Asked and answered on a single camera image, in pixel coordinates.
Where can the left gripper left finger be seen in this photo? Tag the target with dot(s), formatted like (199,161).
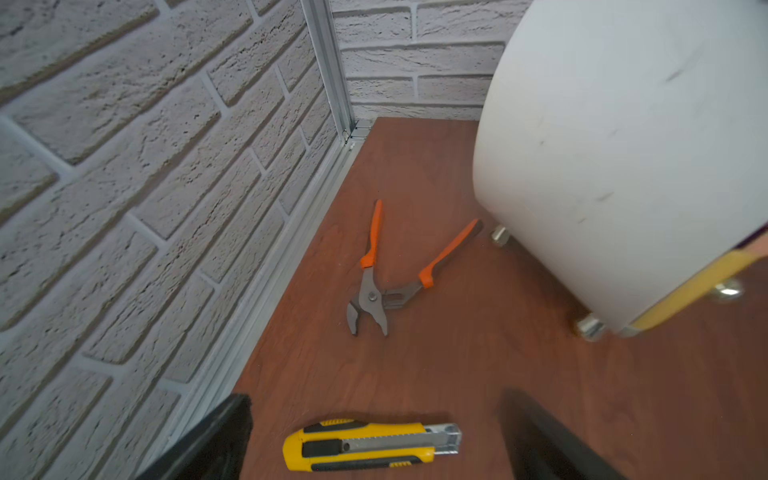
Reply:
(214,449)

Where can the orange top drawer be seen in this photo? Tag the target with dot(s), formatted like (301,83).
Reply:
(755,244)

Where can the yellow utility knife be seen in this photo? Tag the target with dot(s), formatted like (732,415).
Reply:
(347,444)

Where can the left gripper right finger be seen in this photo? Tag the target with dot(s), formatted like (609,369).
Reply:
(539,446)

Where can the orange handled pliers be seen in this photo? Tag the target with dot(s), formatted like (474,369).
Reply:
(374,299)

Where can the yellow drawer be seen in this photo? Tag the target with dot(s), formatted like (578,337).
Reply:
(718,280)

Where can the white round drawer cabinet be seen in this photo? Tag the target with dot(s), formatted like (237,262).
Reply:
(624,145)

